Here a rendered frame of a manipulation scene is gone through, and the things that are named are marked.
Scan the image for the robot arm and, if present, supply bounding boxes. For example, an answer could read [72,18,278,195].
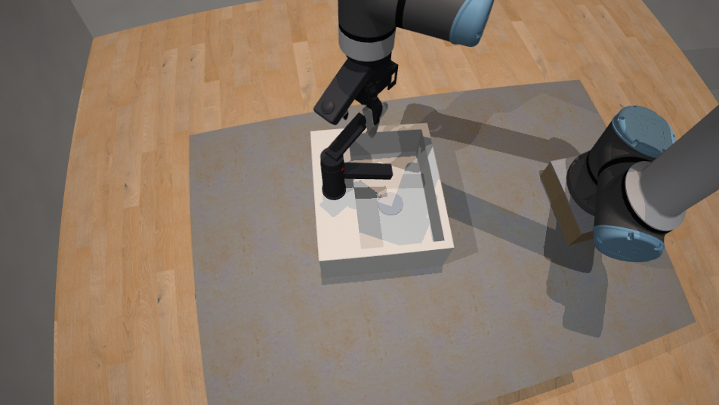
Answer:
[313,0,719,262]

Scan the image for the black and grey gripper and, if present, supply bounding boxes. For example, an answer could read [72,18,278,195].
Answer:
[346,52,399,138]

